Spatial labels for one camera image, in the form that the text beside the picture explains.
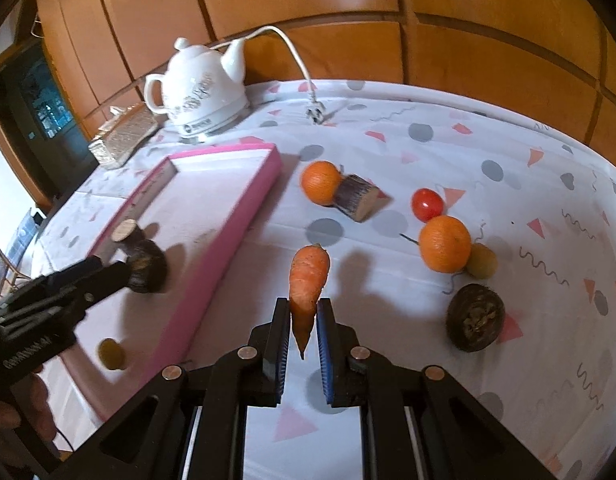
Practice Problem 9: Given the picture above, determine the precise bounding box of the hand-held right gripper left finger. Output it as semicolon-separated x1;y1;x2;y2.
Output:
55;297;293;480

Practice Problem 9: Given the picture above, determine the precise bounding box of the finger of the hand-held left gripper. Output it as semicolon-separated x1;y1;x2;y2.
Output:
62;261;134;311
42;255;106;294

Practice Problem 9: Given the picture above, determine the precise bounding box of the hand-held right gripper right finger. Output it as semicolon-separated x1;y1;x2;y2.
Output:
315;297;556;480

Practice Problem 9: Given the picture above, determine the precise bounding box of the dark brown round fruit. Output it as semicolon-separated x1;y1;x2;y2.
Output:
446;283;506;353
122;240;169;294

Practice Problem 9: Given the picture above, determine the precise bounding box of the orange carrot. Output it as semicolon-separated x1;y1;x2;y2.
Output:
289;244;331;361

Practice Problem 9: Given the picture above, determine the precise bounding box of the pink shallow tray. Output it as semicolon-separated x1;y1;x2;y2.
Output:
35;142;283;426

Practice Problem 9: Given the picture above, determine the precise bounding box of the orange mandarin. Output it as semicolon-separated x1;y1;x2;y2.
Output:
419;215;473;274
301;161;343;206

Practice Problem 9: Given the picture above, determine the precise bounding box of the red tomato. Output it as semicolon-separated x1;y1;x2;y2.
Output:
412;188;445;223

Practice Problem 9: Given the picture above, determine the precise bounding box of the person's left hand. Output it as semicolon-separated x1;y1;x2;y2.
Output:
0;372;58;461

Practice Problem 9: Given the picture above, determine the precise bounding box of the silver patterned tissue box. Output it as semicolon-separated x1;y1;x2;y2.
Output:
88;102;159;170

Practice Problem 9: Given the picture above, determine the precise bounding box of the dark glass door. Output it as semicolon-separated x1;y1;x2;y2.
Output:
0;42;96;201

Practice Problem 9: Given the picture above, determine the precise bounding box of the white ceramic electric kettle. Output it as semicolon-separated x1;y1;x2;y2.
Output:
144;36;251;140

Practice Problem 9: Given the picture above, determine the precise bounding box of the white patterned tablecloth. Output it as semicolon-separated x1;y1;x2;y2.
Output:
35;79;616;480

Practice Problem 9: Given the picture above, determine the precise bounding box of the white power cable with plug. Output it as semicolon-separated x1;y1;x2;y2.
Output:
213;26;333;126

